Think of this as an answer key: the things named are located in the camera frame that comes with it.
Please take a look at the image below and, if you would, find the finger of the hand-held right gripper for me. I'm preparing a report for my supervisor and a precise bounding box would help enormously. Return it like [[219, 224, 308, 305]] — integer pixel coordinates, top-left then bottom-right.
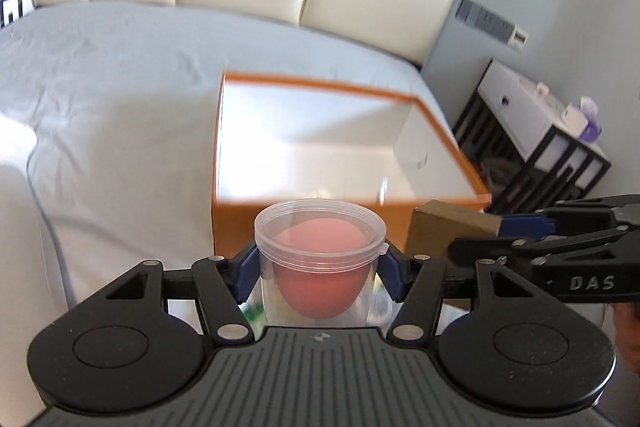
[[500, 193, 640, 239], [447, 229, 632, 266]]

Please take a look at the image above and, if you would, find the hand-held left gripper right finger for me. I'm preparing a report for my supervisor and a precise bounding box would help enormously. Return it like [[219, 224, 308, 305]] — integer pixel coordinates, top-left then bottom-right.
[[378, 244, 556, 347]]

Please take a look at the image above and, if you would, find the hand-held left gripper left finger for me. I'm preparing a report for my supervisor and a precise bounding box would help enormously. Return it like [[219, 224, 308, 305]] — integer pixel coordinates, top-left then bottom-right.
[[89, 243, 262, 347]]

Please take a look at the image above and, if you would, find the small brown cardboard box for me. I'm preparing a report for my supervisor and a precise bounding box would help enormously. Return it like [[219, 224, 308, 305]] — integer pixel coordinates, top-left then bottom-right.
[[406, 200, 502, 258]]

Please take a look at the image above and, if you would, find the pink makeup sponge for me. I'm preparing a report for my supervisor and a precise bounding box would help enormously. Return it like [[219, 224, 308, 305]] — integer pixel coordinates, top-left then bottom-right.
[[272, 217, 366, 320]]

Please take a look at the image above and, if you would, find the clear plastic cup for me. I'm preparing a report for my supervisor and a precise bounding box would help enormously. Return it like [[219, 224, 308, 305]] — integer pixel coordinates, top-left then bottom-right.
[[254, 199, 389, 329]]

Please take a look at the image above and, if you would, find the orange cardboard box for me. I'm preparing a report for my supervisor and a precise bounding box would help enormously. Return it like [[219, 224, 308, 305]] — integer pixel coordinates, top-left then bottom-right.
[[210, 69, 493, 258]]

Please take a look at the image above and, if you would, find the person's right hand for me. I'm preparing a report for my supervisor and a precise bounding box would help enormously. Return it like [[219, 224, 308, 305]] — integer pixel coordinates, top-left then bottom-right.
[[607, 303, 640, 371]]

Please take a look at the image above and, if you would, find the white and black nightstand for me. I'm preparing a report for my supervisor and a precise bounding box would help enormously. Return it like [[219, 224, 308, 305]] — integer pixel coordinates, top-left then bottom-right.
[[452, 59, 613, 217]]

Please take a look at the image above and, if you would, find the white toilet paper roll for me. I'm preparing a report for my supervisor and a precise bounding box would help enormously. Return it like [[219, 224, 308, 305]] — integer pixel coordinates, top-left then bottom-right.
[[559, 104, 589, 136]]

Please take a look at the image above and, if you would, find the purple tissue pack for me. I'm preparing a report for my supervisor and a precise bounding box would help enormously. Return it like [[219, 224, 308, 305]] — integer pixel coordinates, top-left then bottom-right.
[[577, 96, 604, 142]]

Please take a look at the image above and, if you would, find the bed with light blue sheet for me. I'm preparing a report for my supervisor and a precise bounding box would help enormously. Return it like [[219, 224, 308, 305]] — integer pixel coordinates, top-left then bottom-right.
[[0, 0, 468, 427]]

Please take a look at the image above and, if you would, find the grey wall switch panel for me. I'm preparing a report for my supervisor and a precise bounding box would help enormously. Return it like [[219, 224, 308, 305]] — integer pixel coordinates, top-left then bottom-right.
[[456, 0, 516, 42]]

